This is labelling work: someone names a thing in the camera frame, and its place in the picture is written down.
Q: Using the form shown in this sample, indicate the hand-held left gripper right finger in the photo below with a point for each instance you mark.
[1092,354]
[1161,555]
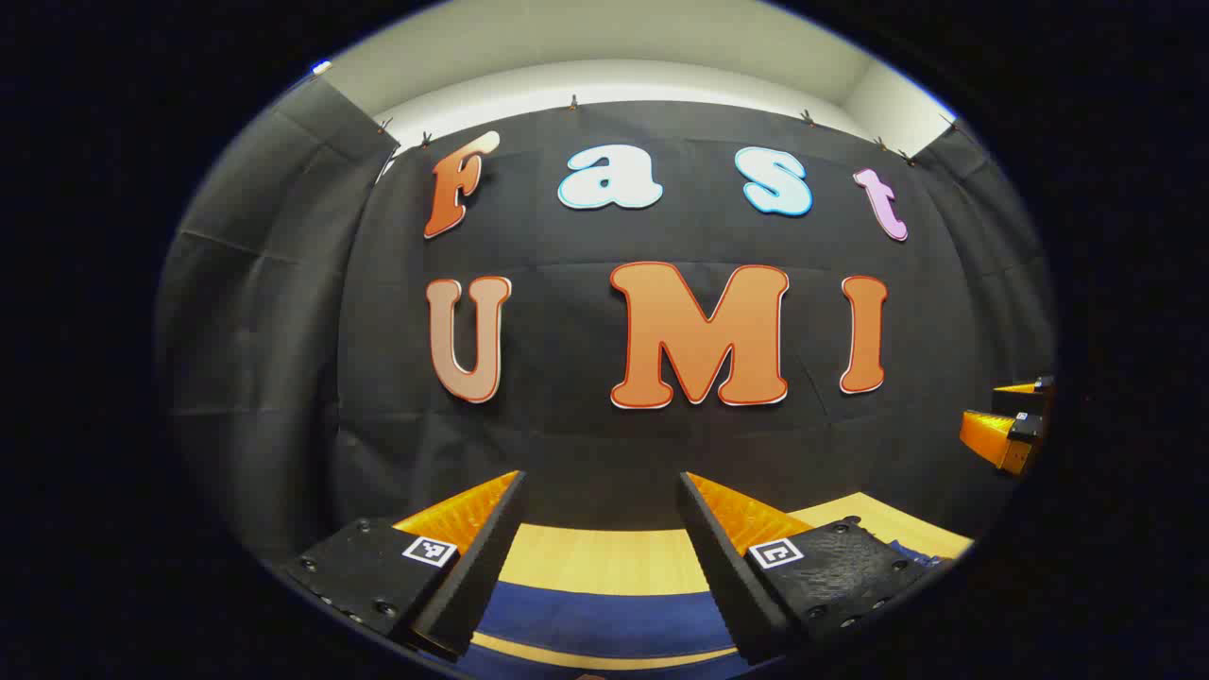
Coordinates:
[727,586]

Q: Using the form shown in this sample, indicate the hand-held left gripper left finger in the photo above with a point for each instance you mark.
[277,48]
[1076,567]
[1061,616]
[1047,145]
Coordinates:
[477,576]

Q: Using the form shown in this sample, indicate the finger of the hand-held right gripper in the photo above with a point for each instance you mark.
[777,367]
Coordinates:
[992,433]
[1034,389]

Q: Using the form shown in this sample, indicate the blue jeans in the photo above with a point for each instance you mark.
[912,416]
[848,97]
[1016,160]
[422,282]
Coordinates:
[604,619]

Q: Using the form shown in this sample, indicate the black backdrop cloth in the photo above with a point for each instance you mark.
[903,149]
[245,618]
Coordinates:
[567,453]

